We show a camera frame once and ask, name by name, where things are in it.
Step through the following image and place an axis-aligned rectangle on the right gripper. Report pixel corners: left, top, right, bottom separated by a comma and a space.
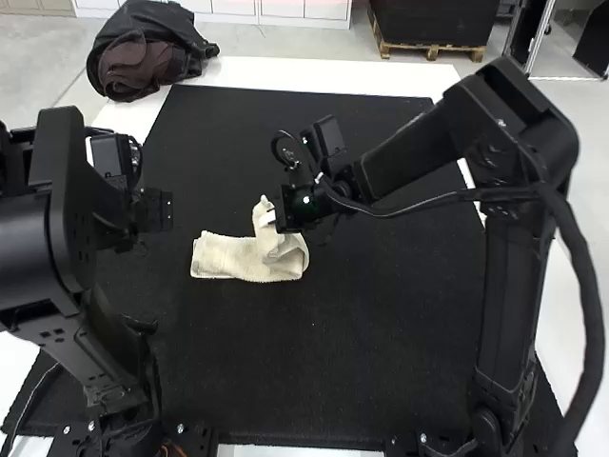
278, 166, 335, 235

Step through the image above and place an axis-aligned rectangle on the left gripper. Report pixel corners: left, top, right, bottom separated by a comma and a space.
127, 187, 174, 235

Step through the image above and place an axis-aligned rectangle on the pale towel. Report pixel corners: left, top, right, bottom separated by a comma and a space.
189, 193, 310, 283

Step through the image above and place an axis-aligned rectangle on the black mat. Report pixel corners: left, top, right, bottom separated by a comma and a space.
0, 84, 577, 451

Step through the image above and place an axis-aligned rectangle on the black jacket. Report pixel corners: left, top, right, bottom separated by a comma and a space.
85, 0, 221, 102

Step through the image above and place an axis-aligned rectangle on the white cupboard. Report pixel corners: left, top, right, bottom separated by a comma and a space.
208, 0, 353, 21

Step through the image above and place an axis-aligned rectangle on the wooden pallet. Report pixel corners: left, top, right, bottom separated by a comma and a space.
366, 4, 487, 63

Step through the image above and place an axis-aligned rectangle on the black crate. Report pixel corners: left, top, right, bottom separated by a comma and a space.
369, 0, 499, 47

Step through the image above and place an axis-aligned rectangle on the wooden cupboard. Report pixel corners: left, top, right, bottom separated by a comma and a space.
0, 0, 77, 18

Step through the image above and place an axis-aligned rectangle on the black flight case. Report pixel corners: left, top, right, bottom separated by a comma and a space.
499, 0, 558, 75

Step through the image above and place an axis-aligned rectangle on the black box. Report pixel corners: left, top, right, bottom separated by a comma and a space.
572, 0, 609, 80

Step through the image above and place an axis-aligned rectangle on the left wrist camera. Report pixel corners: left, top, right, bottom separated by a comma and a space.
87, 133, 140, 178

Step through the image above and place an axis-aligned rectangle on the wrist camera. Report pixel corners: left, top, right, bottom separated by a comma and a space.
87, 133, 140, 178
311, 115, 349, 159

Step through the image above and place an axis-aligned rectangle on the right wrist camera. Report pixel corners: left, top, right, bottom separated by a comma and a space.
311, 115, 349, 159

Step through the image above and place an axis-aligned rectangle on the thin black cable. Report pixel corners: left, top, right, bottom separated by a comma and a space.
313, 173, 548, 220

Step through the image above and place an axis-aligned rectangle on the thick black cable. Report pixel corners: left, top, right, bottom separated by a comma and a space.
537, 180, 609, 457

